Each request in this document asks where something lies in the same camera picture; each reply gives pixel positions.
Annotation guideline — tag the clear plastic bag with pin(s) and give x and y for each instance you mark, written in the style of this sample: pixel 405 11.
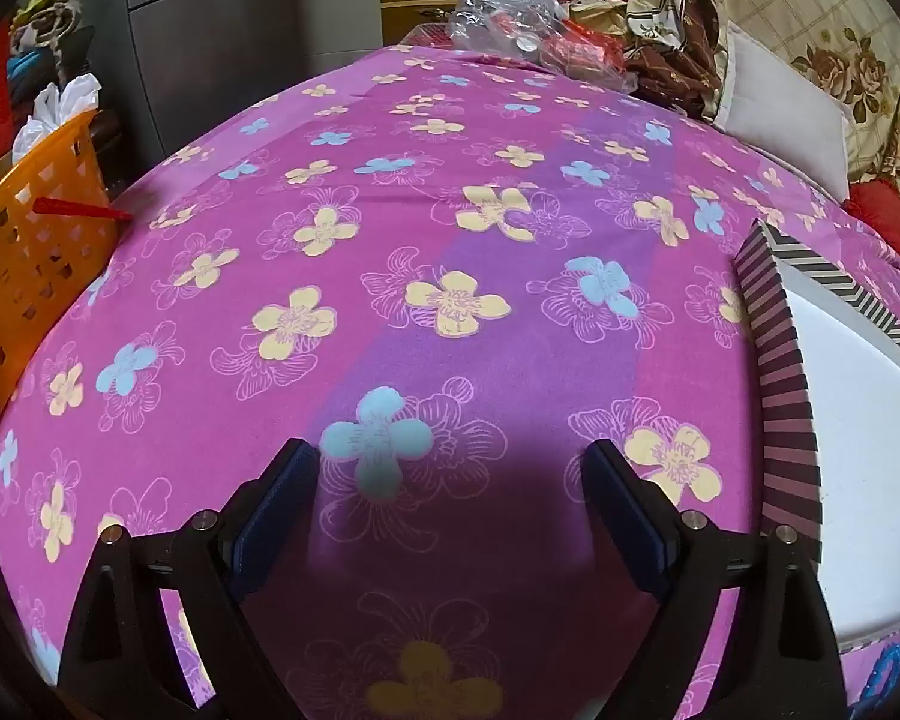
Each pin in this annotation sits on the clear plastic bag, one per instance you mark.
pixel 487 15

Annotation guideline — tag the red pillow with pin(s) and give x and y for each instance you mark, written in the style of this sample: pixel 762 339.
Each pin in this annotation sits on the red pillow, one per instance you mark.
pixel 889 221

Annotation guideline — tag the orange plastic basket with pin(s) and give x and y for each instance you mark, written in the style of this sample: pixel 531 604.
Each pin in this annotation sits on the orange plastic basket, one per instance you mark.
pixel 15 255

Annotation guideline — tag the brown floral cloth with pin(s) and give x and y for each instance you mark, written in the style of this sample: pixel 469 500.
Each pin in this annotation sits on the brown floral cloth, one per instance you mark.
pixel 49 26

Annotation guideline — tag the beige floral blanket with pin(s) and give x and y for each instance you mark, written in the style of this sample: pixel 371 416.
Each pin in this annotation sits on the beige floral blanket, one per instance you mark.
pixel 832 30

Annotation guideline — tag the pink floral bedsheet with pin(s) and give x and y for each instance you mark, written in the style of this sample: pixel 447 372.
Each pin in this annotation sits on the pink floral bedsheet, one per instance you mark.
pixel 495 277

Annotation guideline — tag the red stick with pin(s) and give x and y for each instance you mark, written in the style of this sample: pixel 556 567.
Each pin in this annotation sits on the red stick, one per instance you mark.
pixel 75 208

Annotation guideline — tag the grey refrigerator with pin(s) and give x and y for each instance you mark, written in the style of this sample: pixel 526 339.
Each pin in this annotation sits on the grey refrigerator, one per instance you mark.
pixel 195 37

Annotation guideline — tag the brown floral quilt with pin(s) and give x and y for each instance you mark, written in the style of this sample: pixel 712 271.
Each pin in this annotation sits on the brown floral quilt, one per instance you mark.
pixel 675 30

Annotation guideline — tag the striped cardboard box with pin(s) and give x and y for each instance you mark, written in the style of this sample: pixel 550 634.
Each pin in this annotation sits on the striped cardboard box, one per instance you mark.
pixel 780 390

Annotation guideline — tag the red wrapped packet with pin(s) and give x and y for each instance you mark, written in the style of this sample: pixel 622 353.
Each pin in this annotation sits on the red wrapped packet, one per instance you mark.
pixel 585 49

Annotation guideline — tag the white pillow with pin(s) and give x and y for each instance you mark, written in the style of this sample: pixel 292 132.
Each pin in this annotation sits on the white pillow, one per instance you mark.
pixel 780 105

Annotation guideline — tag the white plastic bag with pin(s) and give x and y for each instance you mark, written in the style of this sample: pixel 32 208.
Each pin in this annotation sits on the white plastic bag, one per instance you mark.
pixel 52 109

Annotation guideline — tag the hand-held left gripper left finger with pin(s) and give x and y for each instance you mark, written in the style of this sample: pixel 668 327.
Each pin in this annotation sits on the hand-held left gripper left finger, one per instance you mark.
pixel 271 517

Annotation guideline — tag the light grey cabinet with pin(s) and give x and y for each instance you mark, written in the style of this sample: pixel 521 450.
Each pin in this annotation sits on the light grey cabinet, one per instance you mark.
pixel 341 0

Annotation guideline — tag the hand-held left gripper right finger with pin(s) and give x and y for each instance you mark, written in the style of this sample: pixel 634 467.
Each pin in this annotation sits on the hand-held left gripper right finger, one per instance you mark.
pixel 630 517

